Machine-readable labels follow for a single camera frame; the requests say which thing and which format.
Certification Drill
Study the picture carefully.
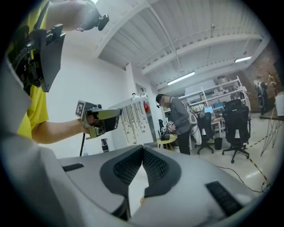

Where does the long ceiling light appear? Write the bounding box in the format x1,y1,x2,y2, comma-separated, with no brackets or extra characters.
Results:
166,71,196,86

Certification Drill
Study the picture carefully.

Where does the black chest harness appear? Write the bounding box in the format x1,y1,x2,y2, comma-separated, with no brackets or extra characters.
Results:
10,25,46,94

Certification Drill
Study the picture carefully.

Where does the black chest-mounted phone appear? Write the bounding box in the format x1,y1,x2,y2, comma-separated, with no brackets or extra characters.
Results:
40,23,67,93

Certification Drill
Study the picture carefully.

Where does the black floor cable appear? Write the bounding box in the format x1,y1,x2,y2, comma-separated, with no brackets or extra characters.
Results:
212,165,265,194

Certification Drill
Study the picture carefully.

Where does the round wooden side table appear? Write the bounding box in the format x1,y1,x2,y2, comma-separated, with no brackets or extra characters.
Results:
156,133,178,152

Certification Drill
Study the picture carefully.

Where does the black head-worn camera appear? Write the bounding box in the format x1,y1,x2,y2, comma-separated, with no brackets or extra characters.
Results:
75,0,110,31

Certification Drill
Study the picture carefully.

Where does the black waste bin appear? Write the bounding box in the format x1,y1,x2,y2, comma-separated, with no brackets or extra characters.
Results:
213,137,223,151

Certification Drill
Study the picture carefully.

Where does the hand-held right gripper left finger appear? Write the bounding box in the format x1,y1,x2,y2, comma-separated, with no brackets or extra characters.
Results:
56,144,144,222

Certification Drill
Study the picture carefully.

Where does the person's left forearm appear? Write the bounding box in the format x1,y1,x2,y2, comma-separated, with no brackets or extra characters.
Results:
31,118,87,145

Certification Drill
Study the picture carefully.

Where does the wooden table with metal legs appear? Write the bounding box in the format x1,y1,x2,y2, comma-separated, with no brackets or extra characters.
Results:
259,114,284,157

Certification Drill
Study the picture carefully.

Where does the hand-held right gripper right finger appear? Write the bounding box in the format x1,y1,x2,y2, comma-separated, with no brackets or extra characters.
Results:
130,145,267,227

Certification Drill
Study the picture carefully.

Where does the short ceiling light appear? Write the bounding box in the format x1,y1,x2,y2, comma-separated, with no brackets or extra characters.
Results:
233,56,252,63

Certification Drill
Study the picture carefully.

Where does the black backpack rig on stand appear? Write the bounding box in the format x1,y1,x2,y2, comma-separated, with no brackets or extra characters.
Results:
253,76,268,115

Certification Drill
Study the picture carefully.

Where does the yellow black striped tape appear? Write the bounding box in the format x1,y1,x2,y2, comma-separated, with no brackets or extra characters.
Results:
245,132,271,185

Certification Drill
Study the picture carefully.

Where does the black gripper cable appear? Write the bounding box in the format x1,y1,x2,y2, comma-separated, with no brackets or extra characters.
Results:
79,132,87,157

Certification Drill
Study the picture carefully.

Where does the black flask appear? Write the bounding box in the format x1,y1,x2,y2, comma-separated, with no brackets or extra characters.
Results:
100,138,110,153

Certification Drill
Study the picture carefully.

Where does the white shelf rack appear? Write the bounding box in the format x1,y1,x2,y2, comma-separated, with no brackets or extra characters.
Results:
183,76,252,113

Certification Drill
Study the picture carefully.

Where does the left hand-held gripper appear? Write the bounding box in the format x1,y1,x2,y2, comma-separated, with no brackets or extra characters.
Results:
75,99,123,141

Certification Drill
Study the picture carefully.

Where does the person's yellow shirt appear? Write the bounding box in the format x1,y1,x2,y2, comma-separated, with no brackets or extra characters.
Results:
5,0,50,140

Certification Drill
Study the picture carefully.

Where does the black office chair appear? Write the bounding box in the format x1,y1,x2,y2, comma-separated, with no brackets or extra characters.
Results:
194,111,215,155
221,99,252,164

